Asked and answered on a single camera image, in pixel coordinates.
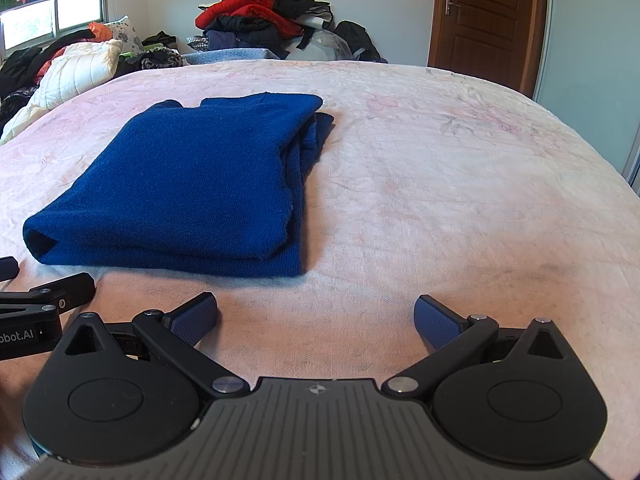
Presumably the orange garment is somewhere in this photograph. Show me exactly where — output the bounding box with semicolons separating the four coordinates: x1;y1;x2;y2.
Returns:
35;21;112;86

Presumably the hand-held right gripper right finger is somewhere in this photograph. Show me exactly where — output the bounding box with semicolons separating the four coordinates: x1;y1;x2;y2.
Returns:
382;294;576;401

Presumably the red jacket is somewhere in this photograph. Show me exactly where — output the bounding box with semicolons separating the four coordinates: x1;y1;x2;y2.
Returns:
195;0;303;38

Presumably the pink bedspread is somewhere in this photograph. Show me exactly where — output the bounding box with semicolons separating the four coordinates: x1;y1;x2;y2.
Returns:
0;58;640;461

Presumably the white quilted jacket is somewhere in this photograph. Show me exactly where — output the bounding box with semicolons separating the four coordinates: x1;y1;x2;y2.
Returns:
0;39;123;146

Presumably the floral print pillow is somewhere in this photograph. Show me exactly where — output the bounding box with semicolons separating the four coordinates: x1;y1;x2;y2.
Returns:
102;16;146;56

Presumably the blue knitted sweater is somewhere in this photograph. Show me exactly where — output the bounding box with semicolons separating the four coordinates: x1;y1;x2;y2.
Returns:
22;91;335;278

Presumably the light blue knitted blanket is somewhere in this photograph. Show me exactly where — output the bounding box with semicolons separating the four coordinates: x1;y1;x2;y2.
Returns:
180;47;281;66

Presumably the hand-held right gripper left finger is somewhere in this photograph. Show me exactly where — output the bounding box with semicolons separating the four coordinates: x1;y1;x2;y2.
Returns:
59;291;249;401

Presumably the sliding wardrobe door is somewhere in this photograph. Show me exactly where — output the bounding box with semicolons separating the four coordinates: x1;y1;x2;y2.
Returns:
532;0;640;186

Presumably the black bag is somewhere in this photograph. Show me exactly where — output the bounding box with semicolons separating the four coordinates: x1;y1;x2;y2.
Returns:
334;20;383;63

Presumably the dark striped garment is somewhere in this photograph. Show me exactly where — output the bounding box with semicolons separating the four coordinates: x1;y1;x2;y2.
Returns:
0;85;38;131

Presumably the window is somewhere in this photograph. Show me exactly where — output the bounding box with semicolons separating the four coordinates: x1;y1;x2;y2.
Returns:
0;0;108;53

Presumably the brown wooden door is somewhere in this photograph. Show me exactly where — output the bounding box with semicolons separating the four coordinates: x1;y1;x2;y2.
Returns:
427;0;551;98

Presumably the pile of clothes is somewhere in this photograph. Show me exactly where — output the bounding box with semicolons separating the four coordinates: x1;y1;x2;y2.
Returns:
185;0;388;63

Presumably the black white patterned garment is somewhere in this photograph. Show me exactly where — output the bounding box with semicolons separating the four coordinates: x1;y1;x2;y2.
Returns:
127;49;186;71

